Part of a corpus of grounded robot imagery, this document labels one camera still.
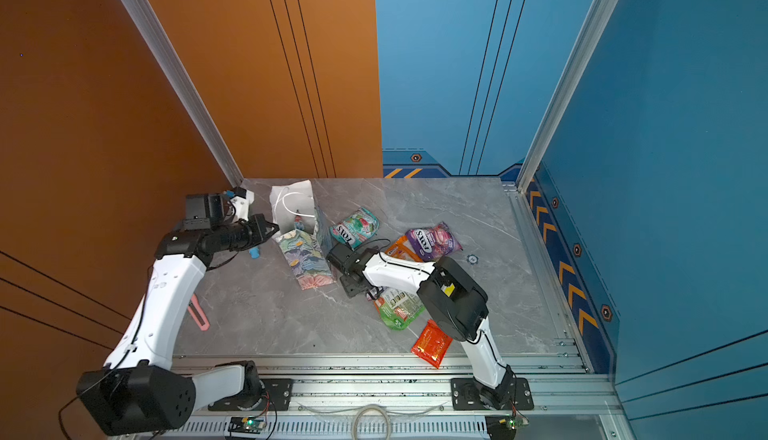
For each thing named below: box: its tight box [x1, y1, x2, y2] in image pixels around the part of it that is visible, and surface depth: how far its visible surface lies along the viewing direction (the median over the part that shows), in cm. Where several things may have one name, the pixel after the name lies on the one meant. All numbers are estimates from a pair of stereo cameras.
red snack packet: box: [411, 319, 453, 369], surface depth 82 cm
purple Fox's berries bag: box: [405, 222, 463, 262], surface depth 101 cm
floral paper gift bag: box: [269, 179, 336, 290], surface depth 83 cm
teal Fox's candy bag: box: [330, 207, 380, 250], surface depth 105 cm
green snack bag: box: [374, 287, 427, 331], surface depth 89 cm
